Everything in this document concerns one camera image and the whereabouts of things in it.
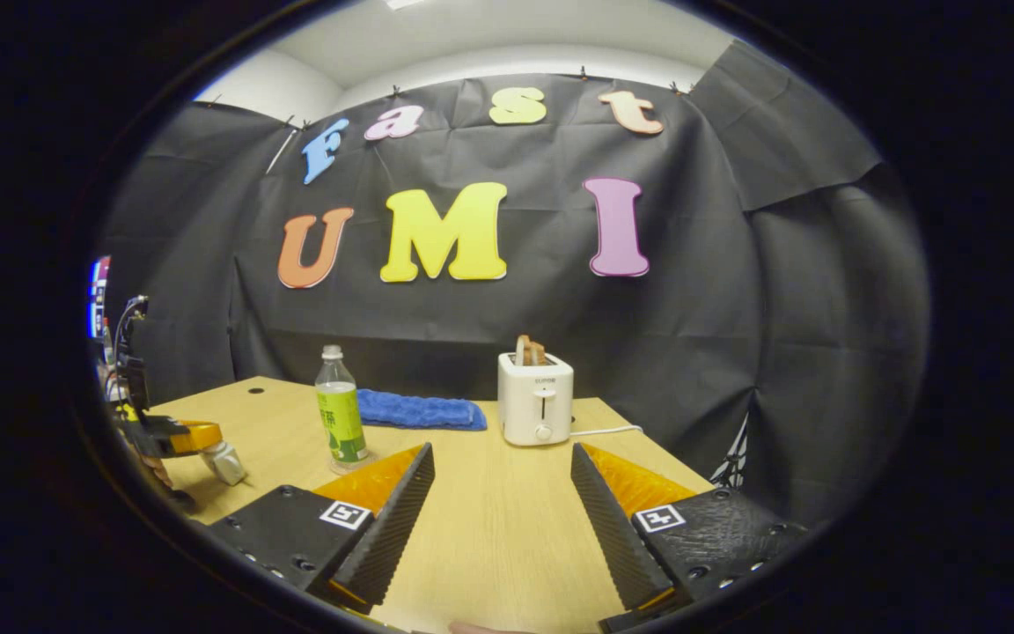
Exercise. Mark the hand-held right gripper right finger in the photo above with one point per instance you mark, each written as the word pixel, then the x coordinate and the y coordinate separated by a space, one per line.
pixel 617 528

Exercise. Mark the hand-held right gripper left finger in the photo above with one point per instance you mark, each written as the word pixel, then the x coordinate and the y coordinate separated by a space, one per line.
pixel 388 528

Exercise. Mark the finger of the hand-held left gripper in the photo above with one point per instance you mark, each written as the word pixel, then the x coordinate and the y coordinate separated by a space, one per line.
pixel 197 437

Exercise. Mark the round coaster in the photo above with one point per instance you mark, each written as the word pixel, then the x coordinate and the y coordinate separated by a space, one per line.
pixel 372 460

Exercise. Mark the green label water bottle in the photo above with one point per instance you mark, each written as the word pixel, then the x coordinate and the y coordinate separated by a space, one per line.
pixel 341 423

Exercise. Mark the computer monitor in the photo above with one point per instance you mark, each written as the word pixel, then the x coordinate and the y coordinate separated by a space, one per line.
pixel 99 299

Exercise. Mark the blue towel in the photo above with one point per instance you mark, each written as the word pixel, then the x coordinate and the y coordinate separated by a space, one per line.
pixel 428 412

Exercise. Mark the white toaster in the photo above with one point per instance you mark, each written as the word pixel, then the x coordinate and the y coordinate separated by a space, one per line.
pixel 533 405

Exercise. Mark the brown bread slice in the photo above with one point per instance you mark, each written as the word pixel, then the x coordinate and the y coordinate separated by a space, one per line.
pixel 539 354

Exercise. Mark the pale bread slice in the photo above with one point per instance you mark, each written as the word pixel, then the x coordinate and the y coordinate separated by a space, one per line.
pixel 523 350

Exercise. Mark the black backdrop cloth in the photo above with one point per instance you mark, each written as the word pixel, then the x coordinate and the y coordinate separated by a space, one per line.
pixel 692 308

